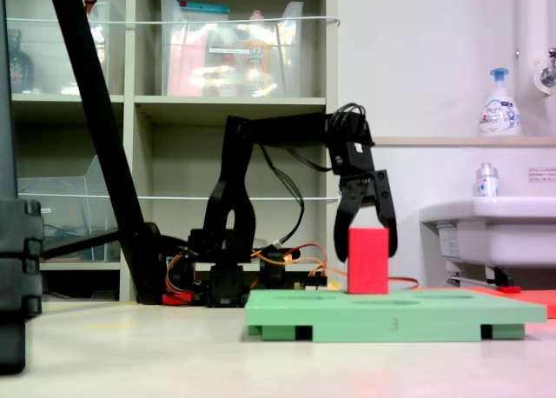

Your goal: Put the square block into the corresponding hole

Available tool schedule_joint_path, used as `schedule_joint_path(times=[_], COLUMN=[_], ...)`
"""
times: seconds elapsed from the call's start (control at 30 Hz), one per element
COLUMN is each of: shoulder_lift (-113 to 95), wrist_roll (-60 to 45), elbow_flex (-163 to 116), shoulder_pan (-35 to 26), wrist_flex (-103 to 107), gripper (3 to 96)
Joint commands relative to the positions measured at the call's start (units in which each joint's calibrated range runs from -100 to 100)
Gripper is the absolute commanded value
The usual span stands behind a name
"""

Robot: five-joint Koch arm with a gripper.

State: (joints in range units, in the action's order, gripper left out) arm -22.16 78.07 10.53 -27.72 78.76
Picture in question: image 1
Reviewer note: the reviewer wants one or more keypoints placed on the red square block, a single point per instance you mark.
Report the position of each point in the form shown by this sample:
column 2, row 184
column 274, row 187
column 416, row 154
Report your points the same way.
column 368, row 263

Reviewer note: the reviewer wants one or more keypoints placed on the orange flat block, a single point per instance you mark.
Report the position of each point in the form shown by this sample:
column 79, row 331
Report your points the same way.
column 543, row 301

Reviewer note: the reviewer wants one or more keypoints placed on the small yellow tab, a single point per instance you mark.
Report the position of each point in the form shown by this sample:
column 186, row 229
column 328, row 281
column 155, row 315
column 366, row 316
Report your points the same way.
column 334, row 285

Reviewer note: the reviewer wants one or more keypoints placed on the small clear sanitizer bottle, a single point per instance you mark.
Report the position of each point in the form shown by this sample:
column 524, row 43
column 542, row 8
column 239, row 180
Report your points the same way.
column 486, row 185

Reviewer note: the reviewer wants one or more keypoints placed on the green shape sorting board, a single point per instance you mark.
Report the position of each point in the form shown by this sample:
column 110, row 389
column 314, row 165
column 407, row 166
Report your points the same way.
column 391, row 315

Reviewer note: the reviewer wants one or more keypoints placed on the white sink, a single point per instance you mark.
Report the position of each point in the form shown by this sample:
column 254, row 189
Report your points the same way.
column 499, row 237

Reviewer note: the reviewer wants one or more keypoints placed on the yellow bottle with pink cap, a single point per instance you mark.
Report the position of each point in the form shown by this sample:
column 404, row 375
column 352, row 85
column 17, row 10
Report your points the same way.
column 256, row 55

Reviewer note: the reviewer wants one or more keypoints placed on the white blue pump soap bottle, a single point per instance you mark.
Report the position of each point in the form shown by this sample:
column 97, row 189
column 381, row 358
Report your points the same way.
column 499, row 115

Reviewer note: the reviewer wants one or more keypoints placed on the beige shelf unit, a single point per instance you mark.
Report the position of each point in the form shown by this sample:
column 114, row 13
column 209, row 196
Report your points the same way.
column 174, row 104

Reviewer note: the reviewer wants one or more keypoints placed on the pink packet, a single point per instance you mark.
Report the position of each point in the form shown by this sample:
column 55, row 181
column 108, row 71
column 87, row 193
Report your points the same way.
column 184, row 68

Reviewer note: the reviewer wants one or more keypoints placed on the red table clamp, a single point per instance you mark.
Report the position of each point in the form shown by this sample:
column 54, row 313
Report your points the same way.
column 178, row 298

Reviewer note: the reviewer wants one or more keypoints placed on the metal faucet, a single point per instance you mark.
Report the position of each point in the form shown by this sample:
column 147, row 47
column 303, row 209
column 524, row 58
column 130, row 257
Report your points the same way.
column 546, row 74

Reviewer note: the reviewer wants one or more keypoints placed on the large clear storage bin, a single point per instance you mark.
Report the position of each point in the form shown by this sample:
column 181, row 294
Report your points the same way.
column 169, row 46

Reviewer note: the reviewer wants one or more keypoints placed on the clear plastic file box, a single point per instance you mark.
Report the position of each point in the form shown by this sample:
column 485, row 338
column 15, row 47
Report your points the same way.
column 114, row 46
column 65, row 189

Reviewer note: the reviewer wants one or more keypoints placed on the black tripod brace bar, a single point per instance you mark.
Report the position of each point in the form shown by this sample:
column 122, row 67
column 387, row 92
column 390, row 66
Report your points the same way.
column 78, row 243

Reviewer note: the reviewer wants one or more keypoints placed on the brown bottle with red cap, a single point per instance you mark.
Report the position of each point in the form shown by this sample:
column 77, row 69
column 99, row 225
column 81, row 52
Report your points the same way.
column 90, row 0

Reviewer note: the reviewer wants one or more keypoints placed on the black notched tripod leg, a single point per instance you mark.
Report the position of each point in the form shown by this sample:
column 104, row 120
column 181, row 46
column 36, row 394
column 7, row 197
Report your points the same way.
column 19, row 250

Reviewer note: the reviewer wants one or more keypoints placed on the dark patterned bottle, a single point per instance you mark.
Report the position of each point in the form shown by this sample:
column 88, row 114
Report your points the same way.
column 19, row 68

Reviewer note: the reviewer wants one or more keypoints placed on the white wall pipe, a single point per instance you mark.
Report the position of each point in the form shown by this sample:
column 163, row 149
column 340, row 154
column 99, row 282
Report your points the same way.
column 527, row 24

